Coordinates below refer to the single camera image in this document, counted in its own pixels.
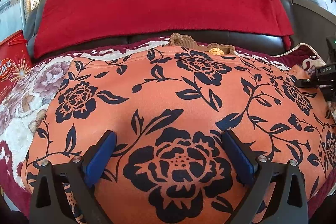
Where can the red gift box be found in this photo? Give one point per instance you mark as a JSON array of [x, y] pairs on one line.
[[15, 62]]

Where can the orange floral blouse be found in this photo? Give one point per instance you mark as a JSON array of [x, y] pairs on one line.
[[187, 133]]

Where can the black leather sofa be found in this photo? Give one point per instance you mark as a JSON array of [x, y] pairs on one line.
[[271, 45]]

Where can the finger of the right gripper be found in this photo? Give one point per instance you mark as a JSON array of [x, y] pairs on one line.
[[305, 83]]

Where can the white refrigerator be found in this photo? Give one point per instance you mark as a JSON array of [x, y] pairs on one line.
[[12, 17]]

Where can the maroon floral plush blanket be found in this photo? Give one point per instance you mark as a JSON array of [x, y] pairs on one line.
[[23, 108]]

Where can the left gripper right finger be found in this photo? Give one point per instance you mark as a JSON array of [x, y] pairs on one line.
[[288, 203]]

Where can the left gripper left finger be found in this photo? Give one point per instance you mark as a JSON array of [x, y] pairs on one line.
[[49, 203]]

